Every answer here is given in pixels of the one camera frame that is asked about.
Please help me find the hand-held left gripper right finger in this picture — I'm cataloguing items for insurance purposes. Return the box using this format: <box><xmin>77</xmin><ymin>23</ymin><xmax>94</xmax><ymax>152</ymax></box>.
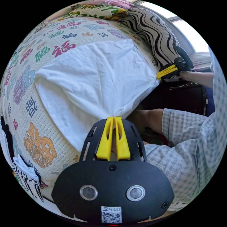
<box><xmin>115</xmin><ymin>117</ymin><xmax>132</xmax><ymax>161</ymax></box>

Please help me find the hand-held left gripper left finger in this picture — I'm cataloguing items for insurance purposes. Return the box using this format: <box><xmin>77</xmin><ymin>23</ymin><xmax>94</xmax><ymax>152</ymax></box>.
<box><xmin>96</xmin><ymin>117</ymin><xmax>114</xmax><ymax>161</ymax></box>

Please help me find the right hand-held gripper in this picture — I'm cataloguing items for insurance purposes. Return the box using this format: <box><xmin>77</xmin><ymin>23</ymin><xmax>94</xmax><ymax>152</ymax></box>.
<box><xmin>156</xmin><ymin>57</ymin><xmax>194</xmax><ymax>83</ymax></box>

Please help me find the white short sleeve shirt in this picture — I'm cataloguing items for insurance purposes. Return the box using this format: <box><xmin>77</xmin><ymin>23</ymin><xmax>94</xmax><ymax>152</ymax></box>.
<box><xmin>34</xmin><ymin>39</ymin><xmax>159</xmax><ymax>152</ymax></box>

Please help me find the person's right forearm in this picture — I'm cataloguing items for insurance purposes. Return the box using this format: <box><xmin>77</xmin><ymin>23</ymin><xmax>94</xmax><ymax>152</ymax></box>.
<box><xmin>193</xmin><ymin>71</ymin><xmax>214</xmax><ymax>88</ymax></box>

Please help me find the person's left forearm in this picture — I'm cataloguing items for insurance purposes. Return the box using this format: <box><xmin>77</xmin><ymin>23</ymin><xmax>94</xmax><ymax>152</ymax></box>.
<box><xmin>127</xmin><ymin>108</ymin><xmax>165</xmax><ymax>135</ymax></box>

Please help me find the person's right hand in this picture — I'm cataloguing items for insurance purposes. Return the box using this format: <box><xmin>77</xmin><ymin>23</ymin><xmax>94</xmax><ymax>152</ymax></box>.
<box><xmin>179</xmin><ymin>71</ymin><xmax>196</xmax><ymax>82</ymax></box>

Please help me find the zebra striped pillow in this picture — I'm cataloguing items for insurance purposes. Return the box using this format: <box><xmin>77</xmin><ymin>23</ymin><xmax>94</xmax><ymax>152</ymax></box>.
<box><xmin>119</xmin><ymin>8</ymin><xmax>180</xmax><ymax>72</ymax></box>

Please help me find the window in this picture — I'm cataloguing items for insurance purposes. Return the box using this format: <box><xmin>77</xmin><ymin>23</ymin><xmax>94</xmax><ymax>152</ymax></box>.
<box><xmin>141</xmin><ymin>1</ymin><xmax>210</xmax><ymax>54</ymax></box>

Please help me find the person's body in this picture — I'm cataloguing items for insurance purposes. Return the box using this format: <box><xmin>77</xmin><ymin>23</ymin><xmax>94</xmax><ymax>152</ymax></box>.
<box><xmin>143</xmin><ymin>46</ymin><xmax>227</xmax><ymax>210</ymax></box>

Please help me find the pink floral pillow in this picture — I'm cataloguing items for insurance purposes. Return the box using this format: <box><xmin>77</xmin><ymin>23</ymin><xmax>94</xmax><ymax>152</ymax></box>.
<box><xmin>104</xmin><ymin>0</ymin><xmax>136</xmax><ymax>9</ymax></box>

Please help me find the pile of clothes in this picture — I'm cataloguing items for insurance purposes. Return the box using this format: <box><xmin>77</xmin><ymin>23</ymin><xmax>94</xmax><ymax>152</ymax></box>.
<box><xmin>0</xmin><ymin>115</ymin><xmax>45</xmax><ymax>203</ymax></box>

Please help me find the floral print pillow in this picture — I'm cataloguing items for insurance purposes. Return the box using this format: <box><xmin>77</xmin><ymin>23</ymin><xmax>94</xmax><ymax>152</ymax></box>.
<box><xmin>57</xmin><ymin>3</ymin><xmax>129</xmax><ymax>21</ymax></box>

